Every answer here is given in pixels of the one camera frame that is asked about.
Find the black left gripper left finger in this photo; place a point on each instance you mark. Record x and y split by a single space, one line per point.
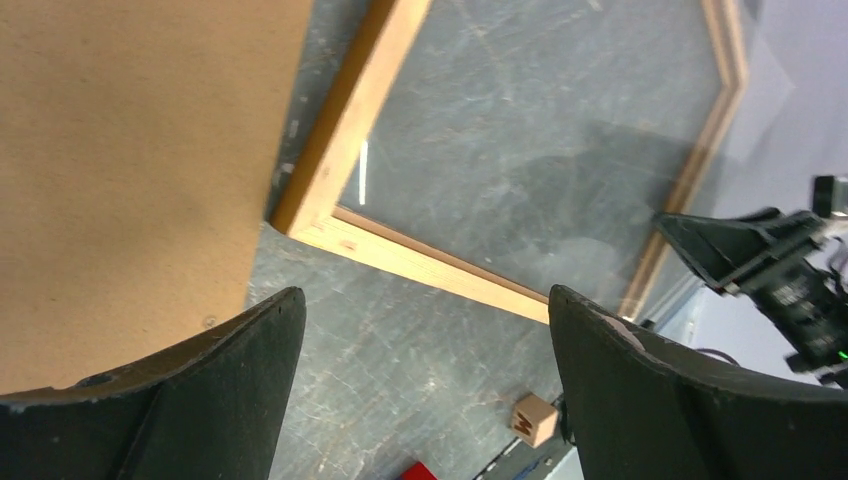
209 407

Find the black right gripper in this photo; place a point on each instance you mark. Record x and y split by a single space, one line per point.
763 257

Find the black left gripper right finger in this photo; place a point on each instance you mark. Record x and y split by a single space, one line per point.
645 407

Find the wooden picture frame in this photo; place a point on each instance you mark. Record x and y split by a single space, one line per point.
493 149

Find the small wooden cube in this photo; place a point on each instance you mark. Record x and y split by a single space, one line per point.
533 420

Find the purple red block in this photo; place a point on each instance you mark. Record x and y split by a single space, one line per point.
417 471

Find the brown backing board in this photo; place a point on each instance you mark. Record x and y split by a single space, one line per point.
138 140

